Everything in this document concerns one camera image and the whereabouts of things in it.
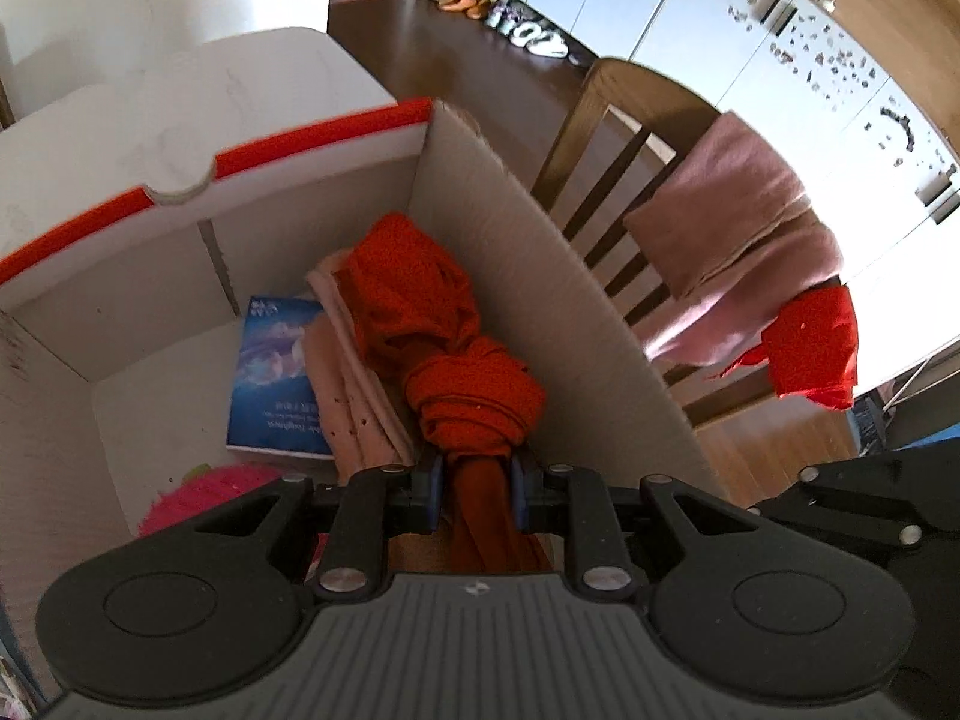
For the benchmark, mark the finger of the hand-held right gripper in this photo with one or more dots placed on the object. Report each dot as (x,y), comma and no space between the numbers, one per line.
(862,502)

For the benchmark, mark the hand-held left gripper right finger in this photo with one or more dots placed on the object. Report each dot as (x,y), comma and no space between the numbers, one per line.
(519,493)

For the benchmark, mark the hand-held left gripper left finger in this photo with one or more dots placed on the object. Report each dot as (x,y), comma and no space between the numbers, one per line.
(433,493)

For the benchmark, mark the red knotted scarf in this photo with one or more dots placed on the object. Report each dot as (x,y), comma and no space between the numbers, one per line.
(465,397)

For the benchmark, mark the pink fleece cloth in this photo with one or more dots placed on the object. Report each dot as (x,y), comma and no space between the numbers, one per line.
(345,390)

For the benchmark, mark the blue book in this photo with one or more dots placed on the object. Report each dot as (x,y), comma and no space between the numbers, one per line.
(270,390)

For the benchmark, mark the pink plush strawberry toy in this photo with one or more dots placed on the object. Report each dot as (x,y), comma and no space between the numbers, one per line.
(202,487)

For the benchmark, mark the white red-trimmed cardboard box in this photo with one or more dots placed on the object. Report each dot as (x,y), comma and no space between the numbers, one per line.
(487,202)

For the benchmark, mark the red cloth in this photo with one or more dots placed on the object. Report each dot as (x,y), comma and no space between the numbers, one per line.
(814,345)

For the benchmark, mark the pink fringed scarf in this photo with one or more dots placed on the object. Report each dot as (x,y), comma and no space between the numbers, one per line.
(735,210)

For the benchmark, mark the wooden chair with black cushion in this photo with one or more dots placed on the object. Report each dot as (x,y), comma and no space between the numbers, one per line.
(622,90)

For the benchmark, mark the orange slippers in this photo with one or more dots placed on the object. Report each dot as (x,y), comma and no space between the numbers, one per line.
(461,1)

